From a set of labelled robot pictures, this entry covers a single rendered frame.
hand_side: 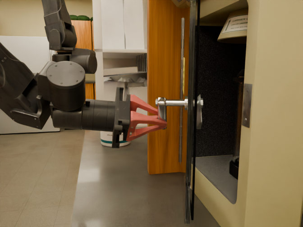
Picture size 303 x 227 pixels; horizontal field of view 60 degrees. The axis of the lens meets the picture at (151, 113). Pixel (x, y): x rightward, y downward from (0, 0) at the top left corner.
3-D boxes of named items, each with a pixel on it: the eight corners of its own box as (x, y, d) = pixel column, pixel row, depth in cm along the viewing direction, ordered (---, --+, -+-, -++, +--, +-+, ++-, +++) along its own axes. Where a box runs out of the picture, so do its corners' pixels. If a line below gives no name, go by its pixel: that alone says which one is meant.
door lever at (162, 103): (184, 133, 51) (184, 121, 53) (187, 104, 43) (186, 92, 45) (157, 132, 52) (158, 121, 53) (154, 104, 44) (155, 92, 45)
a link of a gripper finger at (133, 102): (168, 96, 50) (119, 92, 49) (172, 125, 46) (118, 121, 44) (161, 119, 55) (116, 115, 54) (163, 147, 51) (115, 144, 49)
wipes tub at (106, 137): (129, 138, 120) (128, 105, 118) (133, 146, 108) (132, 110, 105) (100, 139, 118) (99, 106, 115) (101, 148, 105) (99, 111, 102)
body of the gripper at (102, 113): (126, 86, 50) (86, 82, 49) (125, 128, 44) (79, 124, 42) (122, 108, 55) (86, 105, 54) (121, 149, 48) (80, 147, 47)
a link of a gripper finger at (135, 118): (168, 94, 51) (119, 89, 49) (172, 123, 46) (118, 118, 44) (161, 116, 56) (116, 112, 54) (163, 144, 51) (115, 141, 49)
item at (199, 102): (203, 129, 43) (201, 101, 47) (204, 122, 42) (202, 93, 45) (191, 129, 44) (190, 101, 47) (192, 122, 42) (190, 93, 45)
